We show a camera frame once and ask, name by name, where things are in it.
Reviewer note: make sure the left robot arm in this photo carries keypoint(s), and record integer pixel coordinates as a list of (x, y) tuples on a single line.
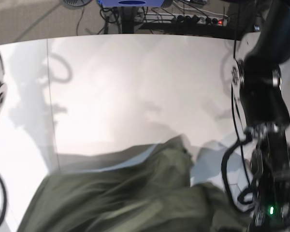
[(258, 78)]

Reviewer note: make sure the black power strip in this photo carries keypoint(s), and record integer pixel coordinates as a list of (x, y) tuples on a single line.
[(199, 19)]

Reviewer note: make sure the green t-shirt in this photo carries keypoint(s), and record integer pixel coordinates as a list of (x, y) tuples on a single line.
[(152, 196)]

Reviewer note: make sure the blue box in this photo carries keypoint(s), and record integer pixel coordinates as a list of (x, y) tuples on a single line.
[(130, 3)]

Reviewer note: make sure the black table leg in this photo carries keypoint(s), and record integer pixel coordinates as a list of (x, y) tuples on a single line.
[(127, 15)]

